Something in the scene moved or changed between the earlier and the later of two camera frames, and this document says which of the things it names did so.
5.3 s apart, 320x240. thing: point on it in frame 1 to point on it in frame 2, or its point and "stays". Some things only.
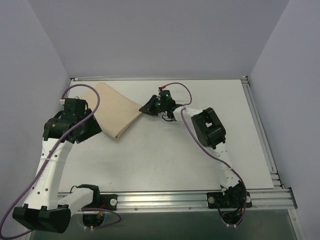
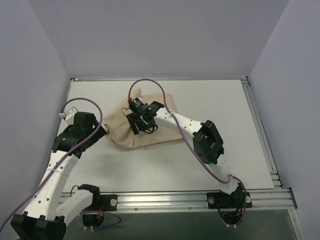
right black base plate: [216, 200] stays
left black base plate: [108, 201] stays
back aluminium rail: [162, 78] stays
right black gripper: [155, 105] to [141, 121]
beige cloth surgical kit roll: [116, 112] to [120, 130]
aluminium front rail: [264, 199] stays
